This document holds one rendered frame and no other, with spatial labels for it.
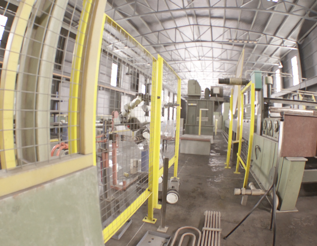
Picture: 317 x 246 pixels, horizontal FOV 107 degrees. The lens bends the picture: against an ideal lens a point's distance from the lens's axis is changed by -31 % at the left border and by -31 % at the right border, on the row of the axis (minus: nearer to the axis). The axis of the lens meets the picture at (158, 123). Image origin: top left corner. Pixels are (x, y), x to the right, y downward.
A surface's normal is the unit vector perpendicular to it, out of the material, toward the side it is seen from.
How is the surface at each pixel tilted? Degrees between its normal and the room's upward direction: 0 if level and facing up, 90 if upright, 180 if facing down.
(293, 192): 90
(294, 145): 90
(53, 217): 90
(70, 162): 90
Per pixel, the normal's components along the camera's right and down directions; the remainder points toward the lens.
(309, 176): -0.31, 0.03
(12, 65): 0.95, 0.05
